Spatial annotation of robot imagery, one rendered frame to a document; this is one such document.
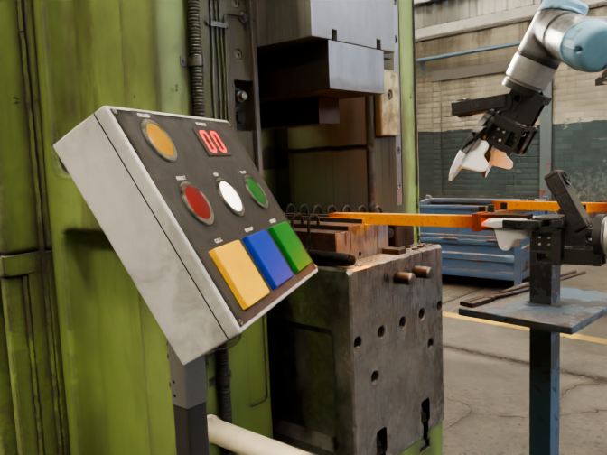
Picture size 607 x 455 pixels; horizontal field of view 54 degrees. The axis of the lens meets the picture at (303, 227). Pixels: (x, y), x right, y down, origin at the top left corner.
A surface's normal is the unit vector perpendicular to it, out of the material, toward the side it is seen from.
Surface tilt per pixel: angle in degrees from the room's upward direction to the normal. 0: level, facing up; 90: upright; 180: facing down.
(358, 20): 90
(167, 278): 90
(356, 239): 90
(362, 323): 90
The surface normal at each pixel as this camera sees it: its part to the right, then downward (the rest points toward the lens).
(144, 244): -0.26, 0.12
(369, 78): 0.76, 0.04
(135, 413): -0.65, 0.11
